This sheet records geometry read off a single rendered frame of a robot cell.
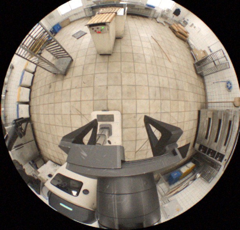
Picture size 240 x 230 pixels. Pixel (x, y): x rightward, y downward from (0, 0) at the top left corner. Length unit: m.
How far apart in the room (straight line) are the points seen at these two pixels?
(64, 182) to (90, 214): 0.17
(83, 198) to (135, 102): 1.48
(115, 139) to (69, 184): 1.08
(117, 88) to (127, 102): 0.37
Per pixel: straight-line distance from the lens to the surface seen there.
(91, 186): 0.36
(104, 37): 1.53
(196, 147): 3.35
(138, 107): 1.47
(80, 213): 0.40
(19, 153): 3.58
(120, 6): 2.03
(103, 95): 1.47
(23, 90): 3.77
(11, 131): 0.43
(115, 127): 1.20
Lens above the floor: 1.41
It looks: 87 degrees down
